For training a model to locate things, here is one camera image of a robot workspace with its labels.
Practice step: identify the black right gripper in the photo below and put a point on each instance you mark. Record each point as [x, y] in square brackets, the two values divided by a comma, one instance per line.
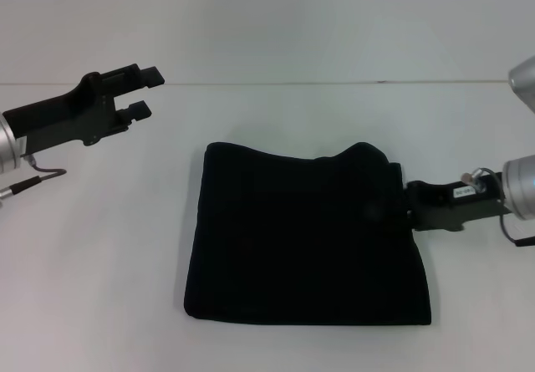
[443, 209]

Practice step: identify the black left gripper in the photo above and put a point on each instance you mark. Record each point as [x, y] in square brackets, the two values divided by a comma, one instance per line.
[67, 113]

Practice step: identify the black t-shirt with white print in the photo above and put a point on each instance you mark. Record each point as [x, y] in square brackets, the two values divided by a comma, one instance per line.
[301, 242]

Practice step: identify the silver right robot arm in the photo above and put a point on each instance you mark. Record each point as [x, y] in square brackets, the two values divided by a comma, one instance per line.
[520, 188]

